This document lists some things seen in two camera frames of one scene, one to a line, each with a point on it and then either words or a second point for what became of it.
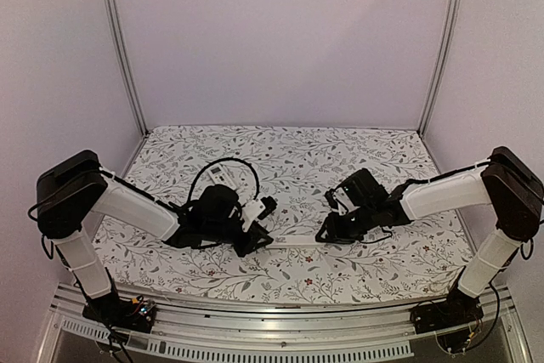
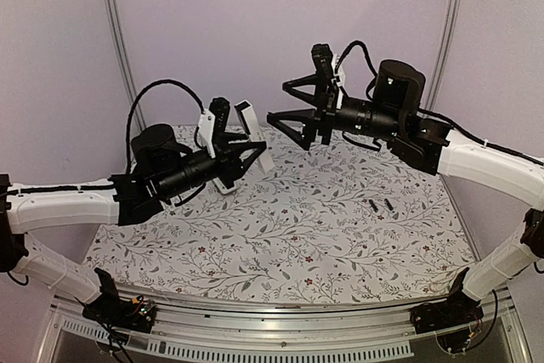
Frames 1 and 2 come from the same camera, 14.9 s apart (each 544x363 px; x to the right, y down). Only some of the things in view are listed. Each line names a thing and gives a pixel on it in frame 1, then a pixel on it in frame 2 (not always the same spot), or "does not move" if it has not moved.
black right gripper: [334, 234] to [303, 114]
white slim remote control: [295, 241] to [254, 133]
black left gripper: [249, 246] to [229, 164]
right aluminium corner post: [454, 23] does not move
